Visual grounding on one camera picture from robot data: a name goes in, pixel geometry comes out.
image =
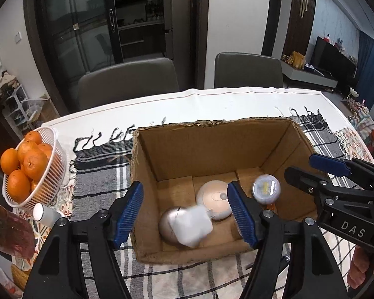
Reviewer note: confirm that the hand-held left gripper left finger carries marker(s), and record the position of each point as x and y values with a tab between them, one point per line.
129	215

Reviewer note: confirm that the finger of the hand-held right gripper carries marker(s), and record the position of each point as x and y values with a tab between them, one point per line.
305	179
327	163

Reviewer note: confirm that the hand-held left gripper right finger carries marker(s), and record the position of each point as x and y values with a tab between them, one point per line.
241	215

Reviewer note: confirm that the white round device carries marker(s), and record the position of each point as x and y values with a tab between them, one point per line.
210	197

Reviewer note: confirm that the silver round object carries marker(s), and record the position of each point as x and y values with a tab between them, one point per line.
165	224

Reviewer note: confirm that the white charger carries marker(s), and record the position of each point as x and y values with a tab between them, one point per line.
193	227

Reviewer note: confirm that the brown cardboard box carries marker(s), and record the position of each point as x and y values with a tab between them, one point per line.
205	149

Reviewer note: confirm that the person's right hand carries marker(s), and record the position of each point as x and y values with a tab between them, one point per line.
359	268

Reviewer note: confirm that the grey checked cloth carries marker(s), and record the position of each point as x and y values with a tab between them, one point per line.
96	177

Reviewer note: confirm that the colourful patterned cloth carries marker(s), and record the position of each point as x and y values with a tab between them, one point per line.
366	127

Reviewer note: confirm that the artificial flower decoration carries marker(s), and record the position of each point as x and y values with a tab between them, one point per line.
357	101

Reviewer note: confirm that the small white cylinder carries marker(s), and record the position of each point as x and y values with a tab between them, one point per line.
45	214

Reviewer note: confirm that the white television cabinet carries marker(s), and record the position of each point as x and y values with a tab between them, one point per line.
311	78

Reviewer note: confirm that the white plastic basket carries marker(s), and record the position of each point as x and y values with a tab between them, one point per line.
54	162

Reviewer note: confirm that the blue curtain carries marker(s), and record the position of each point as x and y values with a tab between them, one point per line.
372	74

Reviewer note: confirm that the black television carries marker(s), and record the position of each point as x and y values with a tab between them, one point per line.
332	57

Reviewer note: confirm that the yellow boxes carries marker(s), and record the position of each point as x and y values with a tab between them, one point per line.
298	59

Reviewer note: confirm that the pile of oranges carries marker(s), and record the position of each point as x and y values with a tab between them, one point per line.
28	162

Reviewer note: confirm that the red patterned packet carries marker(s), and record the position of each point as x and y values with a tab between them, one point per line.
9	230

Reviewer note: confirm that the grey dining chair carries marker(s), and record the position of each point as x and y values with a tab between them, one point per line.
247	70
127	81

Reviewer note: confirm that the woven tissue box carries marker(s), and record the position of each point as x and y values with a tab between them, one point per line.
18	275

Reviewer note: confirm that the white tissue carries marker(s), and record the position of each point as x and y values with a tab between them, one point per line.
4	283

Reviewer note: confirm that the dark slatted cabinet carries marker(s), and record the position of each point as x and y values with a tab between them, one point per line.
302	21

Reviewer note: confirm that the dark wooden door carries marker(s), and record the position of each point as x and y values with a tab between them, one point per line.
274	15

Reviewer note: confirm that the white storage shelf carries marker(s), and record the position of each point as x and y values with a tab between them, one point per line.
15	106

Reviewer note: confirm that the dark sliding glass door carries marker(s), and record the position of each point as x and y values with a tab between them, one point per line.
81	21

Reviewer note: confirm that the grey refrigerator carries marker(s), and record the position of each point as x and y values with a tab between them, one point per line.
176	15

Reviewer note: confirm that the white light switch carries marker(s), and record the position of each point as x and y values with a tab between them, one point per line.
17	37

